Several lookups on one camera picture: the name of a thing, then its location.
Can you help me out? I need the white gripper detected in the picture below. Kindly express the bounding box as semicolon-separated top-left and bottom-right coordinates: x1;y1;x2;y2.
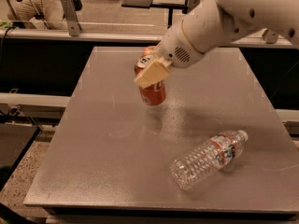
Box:
134;20;205;89

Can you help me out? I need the red coke can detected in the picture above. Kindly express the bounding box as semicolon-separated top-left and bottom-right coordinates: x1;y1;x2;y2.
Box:
135;55;166;105

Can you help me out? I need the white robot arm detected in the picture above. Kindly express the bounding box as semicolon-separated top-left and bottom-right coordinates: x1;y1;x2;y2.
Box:
135;0;299;88

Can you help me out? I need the red apple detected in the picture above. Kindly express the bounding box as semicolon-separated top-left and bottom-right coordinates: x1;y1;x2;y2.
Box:
142;46;156;55

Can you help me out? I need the clear plastic water bottle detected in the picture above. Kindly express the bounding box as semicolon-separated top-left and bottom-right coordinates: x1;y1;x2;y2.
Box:
170;130;249;190

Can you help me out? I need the seated person in white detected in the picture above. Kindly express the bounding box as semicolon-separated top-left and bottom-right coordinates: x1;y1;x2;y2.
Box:
7;0;67;30

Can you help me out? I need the middle metal rail bracket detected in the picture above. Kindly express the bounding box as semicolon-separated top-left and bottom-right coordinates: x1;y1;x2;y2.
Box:
187;0;200;12

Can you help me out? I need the metal rail bracket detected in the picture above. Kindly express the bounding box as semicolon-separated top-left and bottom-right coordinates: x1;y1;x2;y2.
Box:
60;0;81;36
262;29;278;44
187;0;200;12

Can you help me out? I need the left metal rail bracket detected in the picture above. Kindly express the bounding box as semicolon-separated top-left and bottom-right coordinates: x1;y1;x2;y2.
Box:
60;0;81;36

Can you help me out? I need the grey metal guard rail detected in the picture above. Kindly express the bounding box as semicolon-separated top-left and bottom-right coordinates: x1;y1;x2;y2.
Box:
7;29;298;49

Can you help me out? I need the right metal rail bracket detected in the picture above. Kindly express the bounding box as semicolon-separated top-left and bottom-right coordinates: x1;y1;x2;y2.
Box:
262;29;278;44

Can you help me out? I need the black cable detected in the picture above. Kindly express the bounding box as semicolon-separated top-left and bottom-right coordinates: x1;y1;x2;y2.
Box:
0;26;16;77

